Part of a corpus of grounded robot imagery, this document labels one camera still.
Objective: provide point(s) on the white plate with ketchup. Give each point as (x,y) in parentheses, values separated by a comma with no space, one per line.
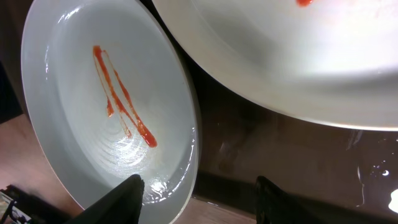
(108,97)

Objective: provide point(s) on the brown plastic tray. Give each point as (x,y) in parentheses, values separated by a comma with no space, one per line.
(338,173)

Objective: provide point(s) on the cream plate with ketchup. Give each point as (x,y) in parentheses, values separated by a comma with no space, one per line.
(329,62)

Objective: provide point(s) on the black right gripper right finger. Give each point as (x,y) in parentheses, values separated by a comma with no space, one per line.
(274,206)

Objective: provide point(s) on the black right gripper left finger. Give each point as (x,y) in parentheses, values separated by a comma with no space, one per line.
(122,205)

